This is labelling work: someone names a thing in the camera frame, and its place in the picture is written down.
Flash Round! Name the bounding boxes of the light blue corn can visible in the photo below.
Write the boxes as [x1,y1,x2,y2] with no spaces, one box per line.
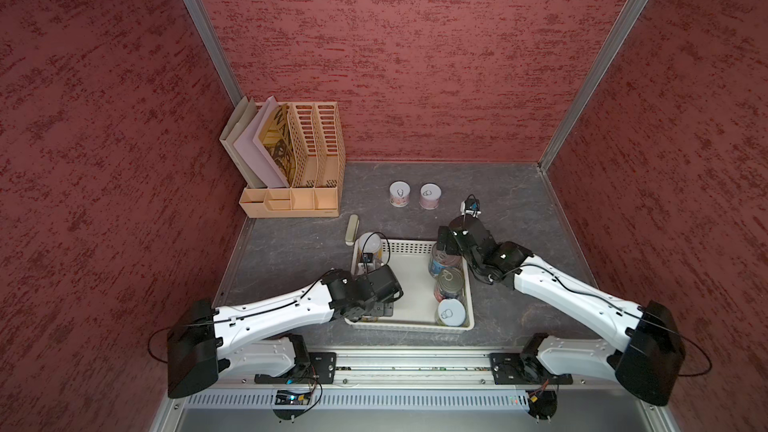
[428,244,462,278]

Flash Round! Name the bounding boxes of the dark navy red can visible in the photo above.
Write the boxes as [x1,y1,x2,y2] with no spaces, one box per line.
[434,267,465,302]

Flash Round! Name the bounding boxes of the yellow can with white lid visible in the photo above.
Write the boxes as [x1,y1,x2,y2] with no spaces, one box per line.
[357,232,383,261]

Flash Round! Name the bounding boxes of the pink can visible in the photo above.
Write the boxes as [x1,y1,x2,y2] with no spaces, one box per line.
[389,181,411,208]
[419,183,442,210]

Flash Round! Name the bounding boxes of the green label white-top can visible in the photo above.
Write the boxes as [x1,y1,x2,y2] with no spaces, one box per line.
[436,299,467,327]

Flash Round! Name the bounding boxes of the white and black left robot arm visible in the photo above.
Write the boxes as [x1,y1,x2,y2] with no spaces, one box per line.
[166,265,404,399]

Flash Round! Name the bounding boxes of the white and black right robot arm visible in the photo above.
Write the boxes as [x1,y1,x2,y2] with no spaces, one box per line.
[437,215,686,406]

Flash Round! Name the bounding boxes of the white perforated plastic basket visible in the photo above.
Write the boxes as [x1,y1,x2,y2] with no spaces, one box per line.
[345,239,475,334]

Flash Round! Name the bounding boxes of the left round black electronics board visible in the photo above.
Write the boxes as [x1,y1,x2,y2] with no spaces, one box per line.
[271,390,317,422]

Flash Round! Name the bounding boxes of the round black electronics board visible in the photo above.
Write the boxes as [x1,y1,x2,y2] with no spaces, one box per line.
[271,390,317,422]
[528,391,558,421]

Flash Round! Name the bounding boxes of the peach plastic desk organizer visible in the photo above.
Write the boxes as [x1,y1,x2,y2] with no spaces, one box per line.
[239,102,346,219]

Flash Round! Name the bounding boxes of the beige file folder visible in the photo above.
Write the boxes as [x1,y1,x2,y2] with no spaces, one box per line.
[218,95,267,190]

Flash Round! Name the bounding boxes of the right round black electronics board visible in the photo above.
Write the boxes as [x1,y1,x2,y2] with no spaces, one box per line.
[528,391,558,421]

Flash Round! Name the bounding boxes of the yellow black patterned magazine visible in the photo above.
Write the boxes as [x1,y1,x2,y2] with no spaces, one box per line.
[259,103,296,187]

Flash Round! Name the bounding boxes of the pink file folder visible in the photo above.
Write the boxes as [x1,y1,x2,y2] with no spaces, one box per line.
[233,96,287,189]

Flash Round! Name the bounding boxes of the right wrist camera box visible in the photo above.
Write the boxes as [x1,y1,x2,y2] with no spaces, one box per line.
[461,194,481,218]

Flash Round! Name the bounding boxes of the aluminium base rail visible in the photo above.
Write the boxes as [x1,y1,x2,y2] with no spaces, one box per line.
[151,347,679,431]

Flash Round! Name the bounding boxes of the right aluminium corner post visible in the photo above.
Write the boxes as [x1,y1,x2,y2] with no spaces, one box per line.
[538,0,649,175]

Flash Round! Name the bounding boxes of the aluminium corner post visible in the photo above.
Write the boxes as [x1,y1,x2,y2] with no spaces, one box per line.
[538,0,649,175]
[182,0,243,105]

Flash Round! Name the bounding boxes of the left aluminium corner post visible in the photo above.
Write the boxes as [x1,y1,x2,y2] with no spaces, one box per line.
[182,0,243,105]

